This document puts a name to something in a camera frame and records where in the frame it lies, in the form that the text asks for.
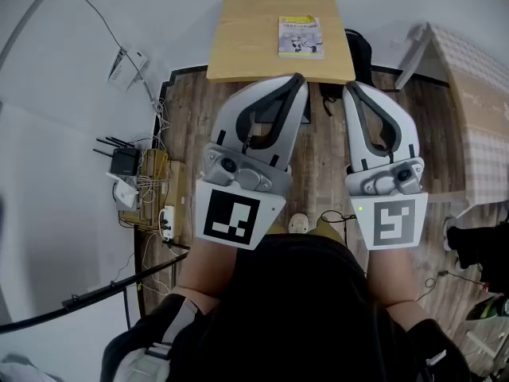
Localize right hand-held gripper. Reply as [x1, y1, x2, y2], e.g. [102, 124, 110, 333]
[341, 80, 430, 251]

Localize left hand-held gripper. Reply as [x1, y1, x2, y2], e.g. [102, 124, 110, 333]
[193, 72, 310, 251]

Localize yellow covered booklet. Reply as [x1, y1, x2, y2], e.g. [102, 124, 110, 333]
[277, 15, 325, 60]

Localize person's left forearm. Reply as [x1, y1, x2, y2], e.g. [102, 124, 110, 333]
[171, 235, 242, 318]

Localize person's right forearm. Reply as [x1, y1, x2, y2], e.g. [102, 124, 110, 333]
[363, 246, 429, 314]

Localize black backpack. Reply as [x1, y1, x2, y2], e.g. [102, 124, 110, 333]
[317, 28, 375, 117]

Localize brown cardboard box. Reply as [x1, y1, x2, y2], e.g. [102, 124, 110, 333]
[119, 149, 188, 240]

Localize table with checkered cloth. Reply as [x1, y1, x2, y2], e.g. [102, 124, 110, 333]
[394, 21, 509, 219]

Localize person's beige shoe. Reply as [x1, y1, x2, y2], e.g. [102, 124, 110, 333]
[288, 212, 311, 235]

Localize person's yellow trousers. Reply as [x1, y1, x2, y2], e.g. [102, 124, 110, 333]
[305, 216, 348, 247]

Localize white power strip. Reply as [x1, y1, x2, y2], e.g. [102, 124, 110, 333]
[158, 205, 177, 241]

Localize black router with antennas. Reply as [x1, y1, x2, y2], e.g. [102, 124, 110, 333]
[93, 135, 142, 177]

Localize white network device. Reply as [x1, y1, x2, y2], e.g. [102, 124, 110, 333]
[106, 172, 141, 211]

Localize person's black shirt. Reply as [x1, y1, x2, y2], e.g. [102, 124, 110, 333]
[99, 232, 474, 382]

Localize black metal pole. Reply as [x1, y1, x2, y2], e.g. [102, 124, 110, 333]
[0, 250, 190, 336]

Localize grey cable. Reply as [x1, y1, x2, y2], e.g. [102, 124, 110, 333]
[59, 0, 164, 115]

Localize bundle of thin white wires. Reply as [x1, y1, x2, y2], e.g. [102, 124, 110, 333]
[133, 97, 178, 218]

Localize white wall socket panel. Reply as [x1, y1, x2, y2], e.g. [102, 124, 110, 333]
[106, 45, 150, 93]

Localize grey and white shoulder strap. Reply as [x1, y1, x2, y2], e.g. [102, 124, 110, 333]
[113, 296, 200, 382]

